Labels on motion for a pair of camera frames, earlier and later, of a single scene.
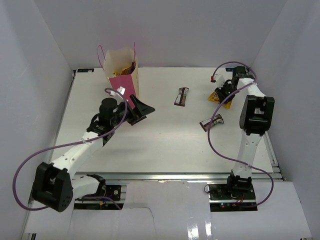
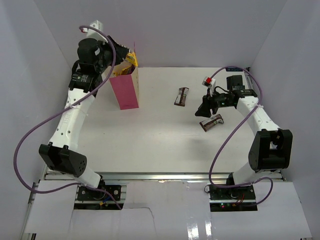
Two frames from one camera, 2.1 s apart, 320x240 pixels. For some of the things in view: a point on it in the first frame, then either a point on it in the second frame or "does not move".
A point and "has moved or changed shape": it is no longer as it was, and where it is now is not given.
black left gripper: x=139 y=111 to x=121 y=53
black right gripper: x=221 y=93 to x=208 y=104
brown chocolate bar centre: x=180 y=99 does not move
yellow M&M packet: x=214 y=97 has moved or changed shape
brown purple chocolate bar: x=217 y=119 does not move
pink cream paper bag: x=120 y=66 does not move
